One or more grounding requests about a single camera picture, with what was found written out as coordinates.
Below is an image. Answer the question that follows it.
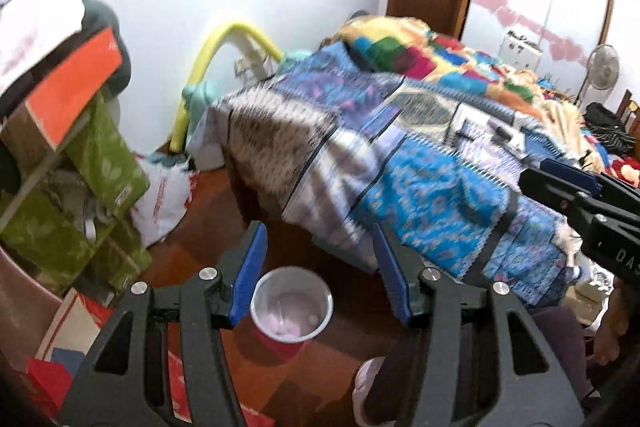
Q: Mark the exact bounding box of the black cloth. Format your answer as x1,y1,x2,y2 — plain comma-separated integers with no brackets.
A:
582,103,633,152

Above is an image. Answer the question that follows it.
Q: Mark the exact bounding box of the white standing fan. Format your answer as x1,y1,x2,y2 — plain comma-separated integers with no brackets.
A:
575,44,621,108

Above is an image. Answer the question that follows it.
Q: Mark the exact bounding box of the large green leaf-print box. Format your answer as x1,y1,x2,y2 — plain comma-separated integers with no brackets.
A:
0,192,101,298

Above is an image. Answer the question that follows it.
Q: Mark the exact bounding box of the white box with black items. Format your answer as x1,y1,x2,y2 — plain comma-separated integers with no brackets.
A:
445,102,528,152

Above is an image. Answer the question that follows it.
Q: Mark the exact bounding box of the brown cardboard box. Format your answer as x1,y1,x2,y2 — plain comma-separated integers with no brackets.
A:
0,102,56,168

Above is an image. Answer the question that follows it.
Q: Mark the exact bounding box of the small white cabinet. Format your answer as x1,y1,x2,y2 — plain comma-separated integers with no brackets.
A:
500,29,545,70

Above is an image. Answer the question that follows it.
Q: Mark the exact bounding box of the person's leg in dark pants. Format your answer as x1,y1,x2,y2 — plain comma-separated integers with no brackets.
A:
370,307,593,427

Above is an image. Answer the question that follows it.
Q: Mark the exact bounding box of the red and white paper bag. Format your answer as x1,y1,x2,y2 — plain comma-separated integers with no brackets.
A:
27,289,113,408

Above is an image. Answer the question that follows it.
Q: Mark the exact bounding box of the person's pale slipper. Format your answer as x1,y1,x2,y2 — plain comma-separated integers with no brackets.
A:
352,357,386,423

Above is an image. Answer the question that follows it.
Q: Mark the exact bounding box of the wooden chair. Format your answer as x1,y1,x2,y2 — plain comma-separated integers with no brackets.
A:
617,89,640,132

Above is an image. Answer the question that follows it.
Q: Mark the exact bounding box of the white plastic bag red print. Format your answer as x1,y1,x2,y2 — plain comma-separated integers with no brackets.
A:
131,154,193,245

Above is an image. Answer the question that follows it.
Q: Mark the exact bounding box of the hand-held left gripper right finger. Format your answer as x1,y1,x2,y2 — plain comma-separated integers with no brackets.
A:
372,223,586,427

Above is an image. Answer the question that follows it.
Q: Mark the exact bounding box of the row of pink heart stickers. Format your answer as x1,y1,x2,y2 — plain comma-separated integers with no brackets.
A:
472,0,586,62

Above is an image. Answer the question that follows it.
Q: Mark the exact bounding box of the colourful patchwork blanket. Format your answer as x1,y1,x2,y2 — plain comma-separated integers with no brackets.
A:
332,14,586,118

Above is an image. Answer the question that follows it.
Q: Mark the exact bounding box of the red plush toy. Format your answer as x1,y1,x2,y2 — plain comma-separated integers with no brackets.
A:
600,154,640,188

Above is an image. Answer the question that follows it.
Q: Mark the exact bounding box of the red plastic cup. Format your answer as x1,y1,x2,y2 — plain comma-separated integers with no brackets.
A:
249,268,334,363

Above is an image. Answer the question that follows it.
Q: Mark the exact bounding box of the yellow foam tube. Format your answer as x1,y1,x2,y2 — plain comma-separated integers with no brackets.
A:
170,22,285,152

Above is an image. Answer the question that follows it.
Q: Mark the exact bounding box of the bed with patchwork blanket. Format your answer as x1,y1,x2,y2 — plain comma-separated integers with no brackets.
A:
207,42,591,308

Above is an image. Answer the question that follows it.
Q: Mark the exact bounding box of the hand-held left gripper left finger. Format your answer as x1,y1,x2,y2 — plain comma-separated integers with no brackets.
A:
59,221,268,427

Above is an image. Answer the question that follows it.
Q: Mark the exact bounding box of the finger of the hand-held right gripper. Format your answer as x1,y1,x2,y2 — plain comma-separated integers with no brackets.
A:
519,168,601,228
542,158,640,208

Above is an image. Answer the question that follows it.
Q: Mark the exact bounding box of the person's right hand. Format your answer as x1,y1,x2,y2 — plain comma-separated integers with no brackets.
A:
595,282,627,368

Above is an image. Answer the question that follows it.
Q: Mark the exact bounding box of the tall green leaf-print box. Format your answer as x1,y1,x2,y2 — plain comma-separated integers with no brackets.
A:
65,92,151,218

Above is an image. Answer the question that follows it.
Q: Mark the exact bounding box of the small green leaf-print box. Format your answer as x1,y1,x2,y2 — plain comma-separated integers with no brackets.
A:
90,217,153,293

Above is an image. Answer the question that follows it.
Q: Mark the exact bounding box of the teal cloth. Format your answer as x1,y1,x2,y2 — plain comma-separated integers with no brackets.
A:
181,82,210,142

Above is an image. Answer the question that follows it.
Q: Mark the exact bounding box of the orange box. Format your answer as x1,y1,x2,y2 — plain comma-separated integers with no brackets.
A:
25,27,123,152

